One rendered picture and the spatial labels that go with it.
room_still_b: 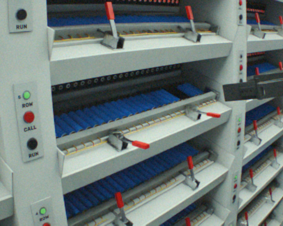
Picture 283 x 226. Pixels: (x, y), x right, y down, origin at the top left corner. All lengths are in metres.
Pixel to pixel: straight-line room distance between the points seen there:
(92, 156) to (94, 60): 0.18
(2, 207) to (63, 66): 0.25
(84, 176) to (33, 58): 0.24
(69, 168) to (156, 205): 0.32
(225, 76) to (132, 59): 0.42
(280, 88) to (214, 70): 0.52
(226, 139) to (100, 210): 0.48
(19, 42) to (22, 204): 0.25
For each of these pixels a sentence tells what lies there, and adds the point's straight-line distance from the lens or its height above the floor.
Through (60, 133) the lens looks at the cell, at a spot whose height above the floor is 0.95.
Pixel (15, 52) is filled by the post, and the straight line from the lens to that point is 0.51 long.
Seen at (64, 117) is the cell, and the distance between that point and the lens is 0.72.
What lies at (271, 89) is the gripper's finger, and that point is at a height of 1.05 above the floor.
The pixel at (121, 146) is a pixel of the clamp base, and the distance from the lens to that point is 0.67.
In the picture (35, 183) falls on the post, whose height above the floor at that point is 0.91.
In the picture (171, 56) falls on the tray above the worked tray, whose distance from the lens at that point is 0.77.
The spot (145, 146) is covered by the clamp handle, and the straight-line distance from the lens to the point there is 0.63.
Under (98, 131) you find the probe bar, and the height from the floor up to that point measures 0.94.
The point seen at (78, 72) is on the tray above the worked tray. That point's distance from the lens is 0.59.
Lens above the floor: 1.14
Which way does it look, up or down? 14 degrees down
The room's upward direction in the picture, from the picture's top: 2 degrees counter-clockwise
